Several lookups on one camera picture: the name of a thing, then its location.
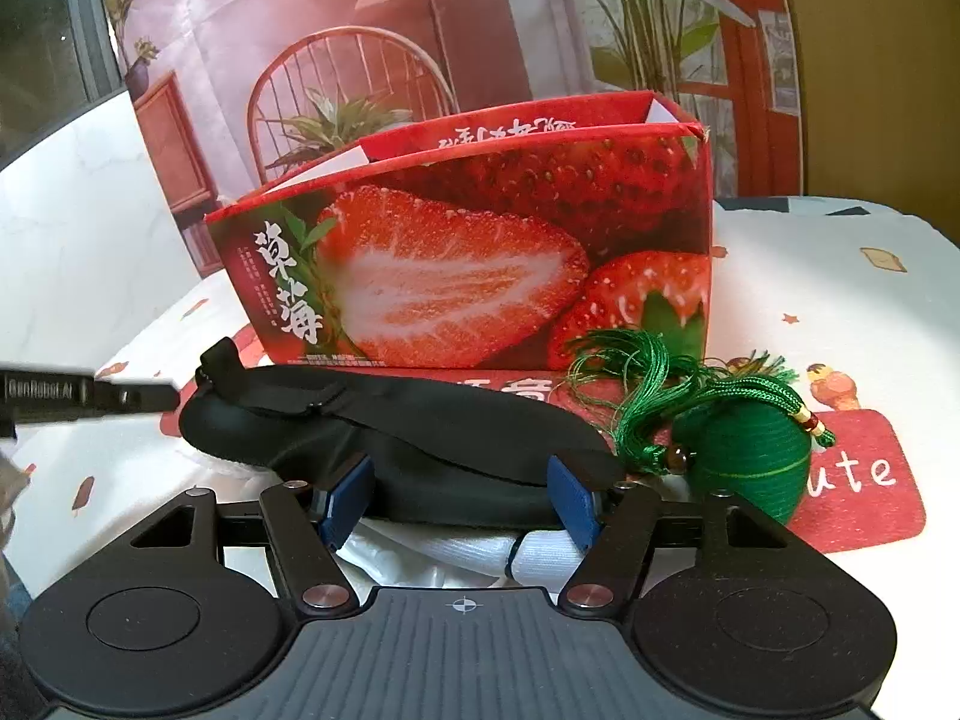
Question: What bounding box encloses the white sock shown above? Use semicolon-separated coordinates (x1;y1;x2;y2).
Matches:
337;518;583;593

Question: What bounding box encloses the black sleep eye mask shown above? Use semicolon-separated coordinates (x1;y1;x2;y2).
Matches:
179;340;620;530

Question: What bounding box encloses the printed living room backdrop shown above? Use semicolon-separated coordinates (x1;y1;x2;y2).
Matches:
96;0;804;280

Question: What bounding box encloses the green tasselled egg ornament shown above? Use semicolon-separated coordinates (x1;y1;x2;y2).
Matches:
566;328;836;523

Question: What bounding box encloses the red strawberry cardboard box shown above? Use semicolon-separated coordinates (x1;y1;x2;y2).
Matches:
206;91;713;371

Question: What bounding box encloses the bear print table cloth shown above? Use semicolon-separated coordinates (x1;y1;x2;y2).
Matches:
5;199;958;718

